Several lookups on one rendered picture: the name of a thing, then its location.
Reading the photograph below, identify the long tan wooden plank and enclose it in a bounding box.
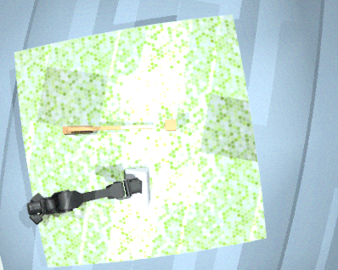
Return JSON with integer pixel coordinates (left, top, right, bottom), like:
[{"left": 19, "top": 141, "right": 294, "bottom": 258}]
[{"left": 68, "top": 125, "right": 155, "bottom": 132}]

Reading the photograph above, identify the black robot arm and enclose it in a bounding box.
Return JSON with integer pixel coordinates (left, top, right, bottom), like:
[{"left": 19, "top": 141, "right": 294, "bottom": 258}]
[{"left": 27, "top": 178, "right": 142, "bottom": 215}]

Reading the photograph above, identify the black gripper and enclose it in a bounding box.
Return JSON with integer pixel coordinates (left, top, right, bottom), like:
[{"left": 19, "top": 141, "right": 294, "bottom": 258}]
[{"left": 30, "top": 213, "right": 45, "bottom": 225}]

